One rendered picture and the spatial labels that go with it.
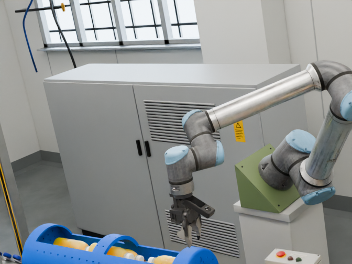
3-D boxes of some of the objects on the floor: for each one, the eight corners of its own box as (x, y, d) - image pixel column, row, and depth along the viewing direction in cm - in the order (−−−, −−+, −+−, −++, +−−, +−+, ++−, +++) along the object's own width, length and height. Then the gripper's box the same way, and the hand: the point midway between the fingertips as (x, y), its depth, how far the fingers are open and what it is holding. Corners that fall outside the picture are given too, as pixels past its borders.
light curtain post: (59, 372, 398) (-12, 104, 350) (66, 374, 395) (-4, 105, 346) (52, 378, 394) (-21, 108, 345) (59, 381, 390) (-14, 108, 342)
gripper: (180, 184, 252) (189, 234, 258) (162, 197, 243) (171, 249, 249) (199, 186, 247) (207, 237, 253) (180, 199, 238) (190, 252, 244)
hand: (195, 241), depth 249 cm, fingers open, 5 cm apart
